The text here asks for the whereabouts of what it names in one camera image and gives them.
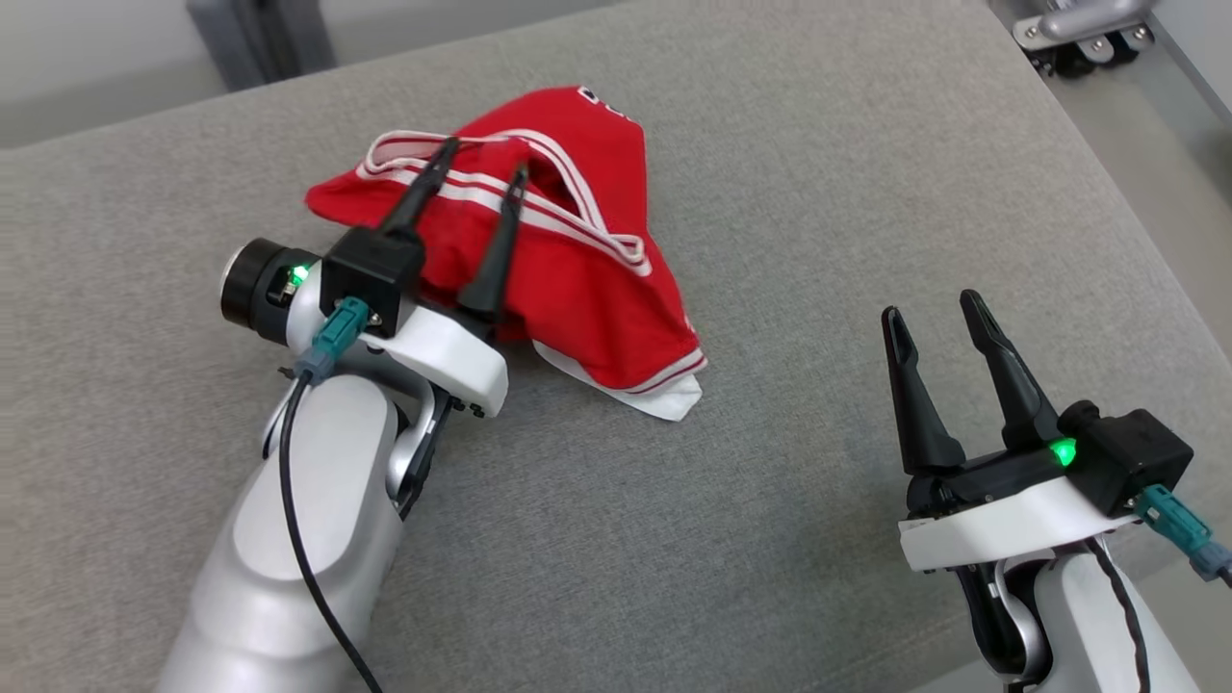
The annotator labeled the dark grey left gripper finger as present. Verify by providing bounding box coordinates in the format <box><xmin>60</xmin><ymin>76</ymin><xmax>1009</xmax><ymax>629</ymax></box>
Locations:
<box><xmin>377</xmin><ymin>138</ymin><xmax>461</xmax><ymax>242</ymax></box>
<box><xmin>455</xmin><ymin>162</ymin><xmax>531</xmax><ymax>324</ymax></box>

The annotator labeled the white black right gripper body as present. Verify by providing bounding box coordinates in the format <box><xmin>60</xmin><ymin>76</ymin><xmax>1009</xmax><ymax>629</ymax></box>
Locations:
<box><xmin>897</xmin><ymin>441</ymin><xmax>1139</xmax><ymax>575</ymax></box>

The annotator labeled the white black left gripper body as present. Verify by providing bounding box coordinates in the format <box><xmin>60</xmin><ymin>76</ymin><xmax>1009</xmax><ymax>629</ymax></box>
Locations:
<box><xmin>220</xmin><ymin>238</ymin><xmax>510</xmax><ymax>421</ymax></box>

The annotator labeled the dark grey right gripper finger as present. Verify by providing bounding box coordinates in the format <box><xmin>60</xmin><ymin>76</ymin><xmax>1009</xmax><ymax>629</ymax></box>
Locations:
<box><xmin>880</xmin><ymin>305</ymin><xmax>967</xmax><ymax>475</ymax></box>
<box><xmin>959</xmin><ymin>288</ymin><xmax>1061</xmax><ymax>452</ymax></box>

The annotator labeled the red white basketball jersey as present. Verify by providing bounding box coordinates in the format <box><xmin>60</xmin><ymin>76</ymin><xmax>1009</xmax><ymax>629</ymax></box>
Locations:
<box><xmin>304</xmin><ymin>84</ymin><xmax>709</xmax><ymax>424</ymax></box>

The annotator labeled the silver caster base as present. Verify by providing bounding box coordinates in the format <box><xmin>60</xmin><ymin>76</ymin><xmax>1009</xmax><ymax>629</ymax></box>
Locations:
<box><xmin>1010</xmin><ymin>0</ymin><xmax>1157</xmax><ymax>79</ymax></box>

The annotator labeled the teal left camera cable plug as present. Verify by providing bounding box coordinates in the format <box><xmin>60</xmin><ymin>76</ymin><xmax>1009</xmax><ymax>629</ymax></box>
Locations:
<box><xmin>295</xmin><ymin>295</ymin><xmax>372</xmax><ymax>385</ymax></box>

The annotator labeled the teal camera cable plug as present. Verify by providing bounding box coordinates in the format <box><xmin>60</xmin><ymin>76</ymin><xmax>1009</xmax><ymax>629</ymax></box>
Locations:
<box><xmin>295</xmin><ymin>295</ymin><xmax>372</xmax><ymax>385</ymax></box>
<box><xmin>1135</xmin><ymin>484</ymin><xmax>1232</xmax><ymax>585</ymax></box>

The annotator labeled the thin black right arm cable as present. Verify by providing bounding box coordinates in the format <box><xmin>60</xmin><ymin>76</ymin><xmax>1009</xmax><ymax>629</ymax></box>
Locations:
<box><xmin>1082</xmin><ymin>537</ymin><xmax>1154</xmax><ymax>693</ymax></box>

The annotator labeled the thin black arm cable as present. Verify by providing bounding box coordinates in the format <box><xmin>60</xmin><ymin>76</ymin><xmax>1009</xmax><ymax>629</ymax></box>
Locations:
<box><xmin>1082</xmin><ymin>537</ymin><xmax>1154</xmax><ymax>693</ymax></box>
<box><xmin>276</xmin><ymin>371</ymin><xmax>386</xmax><ymax>693</ymax></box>

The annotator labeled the teal right camera cable plug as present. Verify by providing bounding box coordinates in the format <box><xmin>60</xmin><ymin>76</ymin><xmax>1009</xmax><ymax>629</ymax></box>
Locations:
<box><xmin>1135</xmin><ymin>484</ymin><xmax>1232</xmax><ymax>585</ymax></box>

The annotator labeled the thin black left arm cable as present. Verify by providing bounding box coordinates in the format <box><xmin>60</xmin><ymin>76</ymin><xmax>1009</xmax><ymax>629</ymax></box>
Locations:
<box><xmin>276</xmin><ymin>371</ymin><xmax>386</xmax><ymax>693</ymax></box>

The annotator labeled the grey metal frame post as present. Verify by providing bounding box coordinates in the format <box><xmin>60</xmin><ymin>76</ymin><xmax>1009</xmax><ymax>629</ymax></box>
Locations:
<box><xmin>185</xmin><ymin>0</ymin><xmax>266</xmax><ymax>94</ymax></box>
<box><xmin>255</xmin><ymin>0</ymin><xmax>339</xmax><ymax>86</ymax></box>

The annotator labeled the grey metal frame rail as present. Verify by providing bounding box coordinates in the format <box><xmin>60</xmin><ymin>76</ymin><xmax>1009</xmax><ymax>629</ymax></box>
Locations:
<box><xmin>1143</xmin><ymin>0</ymin><xmax>1232</xmax><ymax>128</ymax></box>

